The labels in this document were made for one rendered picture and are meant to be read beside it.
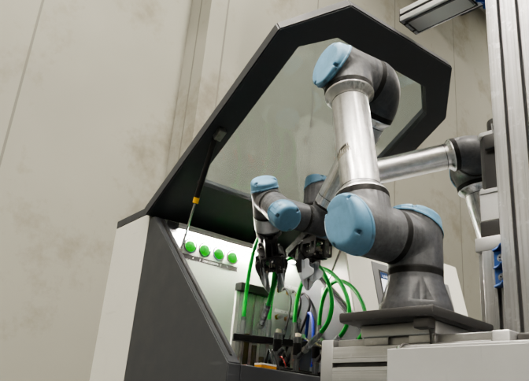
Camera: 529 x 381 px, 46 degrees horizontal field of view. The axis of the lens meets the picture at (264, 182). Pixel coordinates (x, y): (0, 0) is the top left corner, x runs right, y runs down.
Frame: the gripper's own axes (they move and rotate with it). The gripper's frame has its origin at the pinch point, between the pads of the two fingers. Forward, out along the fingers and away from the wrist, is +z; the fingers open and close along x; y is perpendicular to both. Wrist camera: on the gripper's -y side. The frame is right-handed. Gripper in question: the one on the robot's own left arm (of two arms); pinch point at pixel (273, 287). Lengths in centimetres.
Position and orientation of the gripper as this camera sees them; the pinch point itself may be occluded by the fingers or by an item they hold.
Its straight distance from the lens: 184.3
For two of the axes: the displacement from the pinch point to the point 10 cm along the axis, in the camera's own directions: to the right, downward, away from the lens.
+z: 0.9, 9.2, 3.8
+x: 9.9, -1.3, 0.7
